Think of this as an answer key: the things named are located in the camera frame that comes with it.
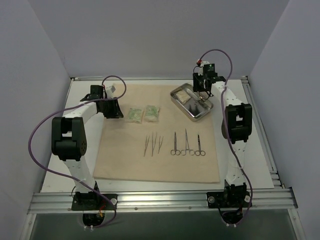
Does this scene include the white glove packet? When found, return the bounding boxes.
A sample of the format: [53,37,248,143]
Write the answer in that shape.
[175,90,191,104]

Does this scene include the surgical scissors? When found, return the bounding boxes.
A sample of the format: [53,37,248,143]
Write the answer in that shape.
[170,132,181,156]

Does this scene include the small curved metal scissors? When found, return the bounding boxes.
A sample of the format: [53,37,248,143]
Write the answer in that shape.
[194,134,206,156]

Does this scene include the beige surgical wrap cloth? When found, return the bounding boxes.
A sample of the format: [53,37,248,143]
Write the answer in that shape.
[93,84,220,184]

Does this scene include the curved metal tweezers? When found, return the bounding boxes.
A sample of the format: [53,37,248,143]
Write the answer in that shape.
[143,135,150,157]

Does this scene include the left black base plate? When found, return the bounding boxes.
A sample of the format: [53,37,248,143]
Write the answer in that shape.
[71,192,118,211]

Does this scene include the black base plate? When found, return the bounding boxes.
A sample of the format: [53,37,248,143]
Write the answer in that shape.
[206,191,252,209]
[71,192,118,211]

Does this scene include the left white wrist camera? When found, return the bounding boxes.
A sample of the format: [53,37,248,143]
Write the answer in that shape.
[104,85,116,99]

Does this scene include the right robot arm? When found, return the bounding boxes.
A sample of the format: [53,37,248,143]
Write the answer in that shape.
[192,60,252,207]

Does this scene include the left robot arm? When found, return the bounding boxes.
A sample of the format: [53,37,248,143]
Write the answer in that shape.
[51,85,124,210]

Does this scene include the aluminium right side rail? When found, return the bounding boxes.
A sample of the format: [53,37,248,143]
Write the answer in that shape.
[241,76,284,189]

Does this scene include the long straight metal forceps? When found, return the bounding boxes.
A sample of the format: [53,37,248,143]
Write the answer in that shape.
[151,132,158,156]

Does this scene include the green cotton ball packet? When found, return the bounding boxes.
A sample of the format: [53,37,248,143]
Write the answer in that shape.
[143,105,160,123]

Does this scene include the metal instrument tray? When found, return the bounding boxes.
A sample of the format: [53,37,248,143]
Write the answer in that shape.
[170,83,214,122]

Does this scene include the short metal tweezers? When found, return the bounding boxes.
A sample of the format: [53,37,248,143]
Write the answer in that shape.
[157,135,164,154]

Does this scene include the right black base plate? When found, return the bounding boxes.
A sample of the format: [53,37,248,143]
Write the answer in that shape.
[206,191,252,209]

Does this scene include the black loop cable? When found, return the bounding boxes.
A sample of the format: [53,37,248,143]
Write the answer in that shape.
[197,91,215,102]

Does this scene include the metal hemostat clamp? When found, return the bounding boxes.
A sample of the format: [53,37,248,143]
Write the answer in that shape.
[181,129,195,156]

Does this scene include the green gauze packet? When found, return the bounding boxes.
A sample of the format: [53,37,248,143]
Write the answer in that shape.
[125,107,144,124]

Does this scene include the aluminium front rail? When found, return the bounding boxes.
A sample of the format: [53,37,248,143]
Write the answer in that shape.
[27,188,298,214]

